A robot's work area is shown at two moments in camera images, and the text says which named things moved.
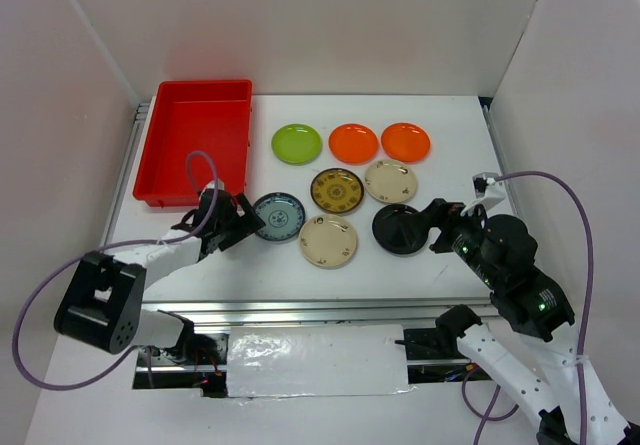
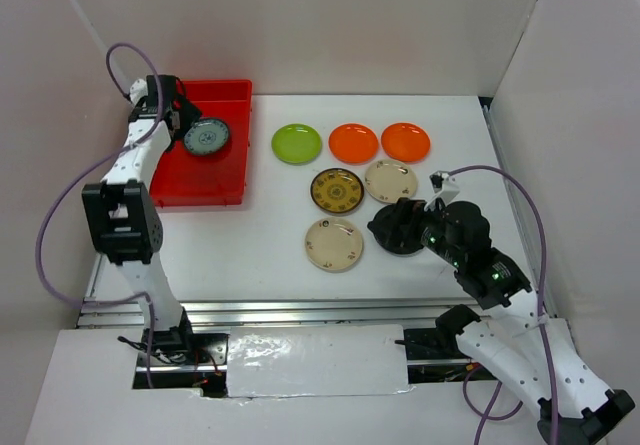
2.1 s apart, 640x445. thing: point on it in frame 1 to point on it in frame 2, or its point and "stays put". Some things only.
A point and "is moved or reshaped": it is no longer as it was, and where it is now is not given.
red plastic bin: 213,115 stays put
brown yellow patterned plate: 337,190 stays put
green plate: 296,143 stays put
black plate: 400,229 stays put
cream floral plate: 327,240 is moved or reshaped
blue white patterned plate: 283,216 to 206,136
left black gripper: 247,224 to 189,114
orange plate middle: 353,143 stays put
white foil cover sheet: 317,360 stays put
